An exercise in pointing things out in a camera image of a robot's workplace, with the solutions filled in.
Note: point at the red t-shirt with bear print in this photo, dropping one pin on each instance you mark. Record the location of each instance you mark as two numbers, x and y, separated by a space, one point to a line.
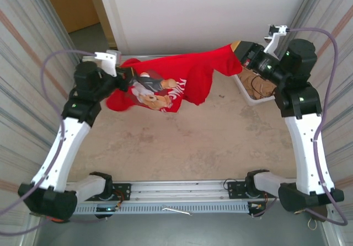
193 69

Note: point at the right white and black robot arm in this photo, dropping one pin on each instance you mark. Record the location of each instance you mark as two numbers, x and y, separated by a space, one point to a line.
306 146

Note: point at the tan crumpled cloth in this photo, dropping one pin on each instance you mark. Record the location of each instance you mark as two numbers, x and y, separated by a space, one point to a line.
245 77

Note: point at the white plastic mesh basket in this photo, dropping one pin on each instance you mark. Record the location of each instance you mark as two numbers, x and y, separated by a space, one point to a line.
256 101

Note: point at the brown wooden door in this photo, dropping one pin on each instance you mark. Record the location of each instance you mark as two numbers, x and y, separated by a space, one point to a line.
71 3

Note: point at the small controller board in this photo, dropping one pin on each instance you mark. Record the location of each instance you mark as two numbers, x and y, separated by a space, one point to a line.
107 209
255 206

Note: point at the silver hex key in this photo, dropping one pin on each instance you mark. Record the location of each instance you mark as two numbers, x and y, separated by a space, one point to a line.
172 209

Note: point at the large dark brown cloth pouch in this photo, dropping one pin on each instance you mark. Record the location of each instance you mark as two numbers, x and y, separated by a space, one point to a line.
322 215

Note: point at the aluminium table edge frame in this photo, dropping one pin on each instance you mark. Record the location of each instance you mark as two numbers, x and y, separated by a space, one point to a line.
165 56

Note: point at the white door frame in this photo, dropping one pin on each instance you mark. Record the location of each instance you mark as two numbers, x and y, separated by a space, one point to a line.
107 17

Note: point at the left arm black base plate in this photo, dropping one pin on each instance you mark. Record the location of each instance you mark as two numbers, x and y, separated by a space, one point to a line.
124 191

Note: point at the aluminium mounting rail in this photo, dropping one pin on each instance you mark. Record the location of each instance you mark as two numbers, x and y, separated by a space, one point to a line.
179 191

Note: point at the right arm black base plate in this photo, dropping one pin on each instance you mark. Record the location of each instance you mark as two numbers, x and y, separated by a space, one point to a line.
237 189

